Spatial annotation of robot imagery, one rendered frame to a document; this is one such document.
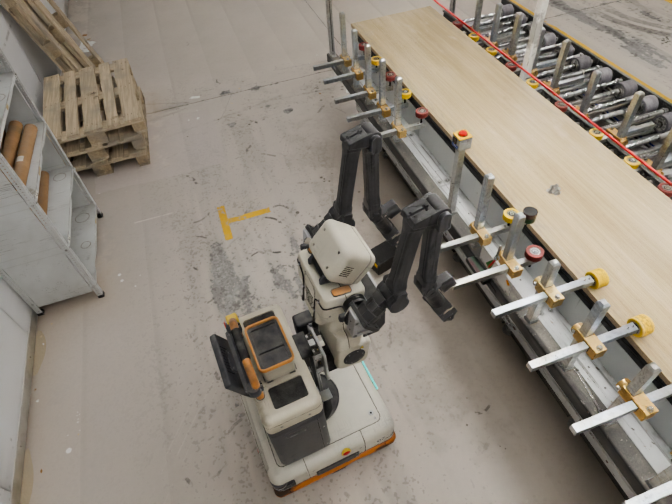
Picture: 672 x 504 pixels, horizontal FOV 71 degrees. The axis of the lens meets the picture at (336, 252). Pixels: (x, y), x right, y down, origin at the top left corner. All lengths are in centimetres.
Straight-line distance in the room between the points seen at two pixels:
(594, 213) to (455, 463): 143
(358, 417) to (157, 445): 115
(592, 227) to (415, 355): 121
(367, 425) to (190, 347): 130
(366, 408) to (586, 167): 171
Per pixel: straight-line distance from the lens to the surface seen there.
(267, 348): 199
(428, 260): 159
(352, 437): 246
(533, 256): 233
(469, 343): 306
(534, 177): 274
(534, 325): 235
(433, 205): 143
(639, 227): 264
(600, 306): 191
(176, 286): 354
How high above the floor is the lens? 260
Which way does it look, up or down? 49 degrees down
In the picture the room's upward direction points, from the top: 6 degrees counter-clockwise
